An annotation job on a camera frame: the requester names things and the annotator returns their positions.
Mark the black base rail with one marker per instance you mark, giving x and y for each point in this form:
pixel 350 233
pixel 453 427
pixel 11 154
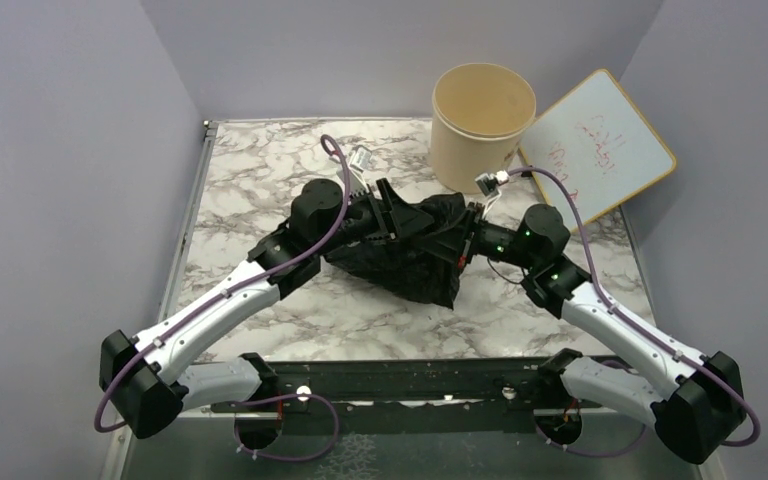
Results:
pixel 510 395

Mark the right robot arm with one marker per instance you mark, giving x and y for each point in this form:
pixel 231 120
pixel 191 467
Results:
pixel 692 401

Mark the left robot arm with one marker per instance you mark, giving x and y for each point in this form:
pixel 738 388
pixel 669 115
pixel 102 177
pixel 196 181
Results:
pixel 141 375

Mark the white board with wooden frame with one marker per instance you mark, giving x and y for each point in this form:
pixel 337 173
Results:
pixel 599 145

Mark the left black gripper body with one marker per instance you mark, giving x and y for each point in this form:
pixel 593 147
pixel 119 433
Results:
pixel 364 220

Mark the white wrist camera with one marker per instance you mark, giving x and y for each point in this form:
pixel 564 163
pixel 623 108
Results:
pixel 489 185
pixel 358 160

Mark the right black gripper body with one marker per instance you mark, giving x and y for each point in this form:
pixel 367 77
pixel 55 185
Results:
pixel 495 242

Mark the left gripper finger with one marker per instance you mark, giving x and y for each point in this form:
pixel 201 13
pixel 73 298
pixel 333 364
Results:
pixel 403 221
pixel 388 197

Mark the beige round trash bin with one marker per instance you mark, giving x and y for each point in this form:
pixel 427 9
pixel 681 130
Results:
pixel 479 114

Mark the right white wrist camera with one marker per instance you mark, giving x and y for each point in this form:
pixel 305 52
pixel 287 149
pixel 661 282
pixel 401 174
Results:
pixel 489 185

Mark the black plastic trash bag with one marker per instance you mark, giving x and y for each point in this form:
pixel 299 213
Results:
pixel 406 272

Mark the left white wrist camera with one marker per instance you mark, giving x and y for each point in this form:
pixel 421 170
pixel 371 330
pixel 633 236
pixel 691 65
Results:
pixel 358 160

